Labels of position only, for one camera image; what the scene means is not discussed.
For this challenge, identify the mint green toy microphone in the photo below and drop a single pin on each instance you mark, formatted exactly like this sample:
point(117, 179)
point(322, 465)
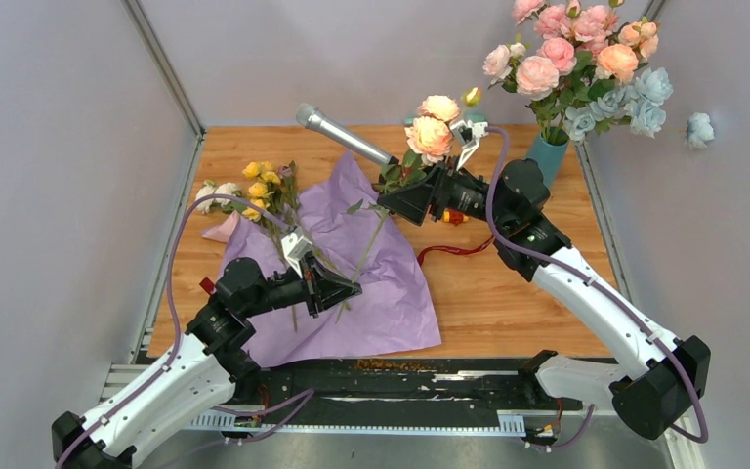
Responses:
point(472, 116)

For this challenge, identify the teal cylindrical vase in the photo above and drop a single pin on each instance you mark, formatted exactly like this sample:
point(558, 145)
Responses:
point(548, 151)

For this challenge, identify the pale pink flower stem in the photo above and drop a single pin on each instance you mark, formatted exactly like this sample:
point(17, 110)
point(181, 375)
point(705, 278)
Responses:
point(533, 77)

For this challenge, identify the peach orange flower stem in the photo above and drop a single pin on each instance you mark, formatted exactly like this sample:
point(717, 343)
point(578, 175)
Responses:
point(634, 45)

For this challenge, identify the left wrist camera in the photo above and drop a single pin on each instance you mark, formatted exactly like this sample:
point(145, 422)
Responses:
point(295, 245)

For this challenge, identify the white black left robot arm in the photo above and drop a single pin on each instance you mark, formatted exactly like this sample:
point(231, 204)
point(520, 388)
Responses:
point(202, 369)

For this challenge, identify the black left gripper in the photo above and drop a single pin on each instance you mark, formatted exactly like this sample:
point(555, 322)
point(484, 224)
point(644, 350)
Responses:
point(328, 289)

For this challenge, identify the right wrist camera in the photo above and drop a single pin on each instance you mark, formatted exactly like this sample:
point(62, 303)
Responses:
point(467, 134)

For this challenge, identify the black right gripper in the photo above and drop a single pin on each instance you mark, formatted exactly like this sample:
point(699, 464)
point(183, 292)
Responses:
point(412, 201)

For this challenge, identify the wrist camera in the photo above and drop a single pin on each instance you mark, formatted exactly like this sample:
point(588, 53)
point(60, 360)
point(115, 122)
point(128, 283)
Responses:
point(467, 134)
point(295, 245)

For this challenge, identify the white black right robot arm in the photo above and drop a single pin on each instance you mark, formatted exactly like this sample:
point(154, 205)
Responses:
point(656, 378)

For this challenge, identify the purple pink wrapping paper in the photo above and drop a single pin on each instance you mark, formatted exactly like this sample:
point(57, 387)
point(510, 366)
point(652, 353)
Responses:
point(393, 313)

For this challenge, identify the light blue artificial flowers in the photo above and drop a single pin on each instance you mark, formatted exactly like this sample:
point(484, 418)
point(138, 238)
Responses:
point(637, 105)

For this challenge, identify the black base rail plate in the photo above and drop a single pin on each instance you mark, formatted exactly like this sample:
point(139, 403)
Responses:
point(399, 396)

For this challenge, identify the silver microphone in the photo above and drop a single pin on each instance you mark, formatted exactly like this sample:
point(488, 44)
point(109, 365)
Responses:
point(312, 118)

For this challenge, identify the toy brick car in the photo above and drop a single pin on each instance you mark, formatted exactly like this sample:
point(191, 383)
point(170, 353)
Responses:
point(454, 217)

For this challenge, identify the dark red printed ribbon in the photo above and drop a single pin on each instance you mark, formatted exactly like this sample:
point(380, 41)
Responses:
point(207, 285)

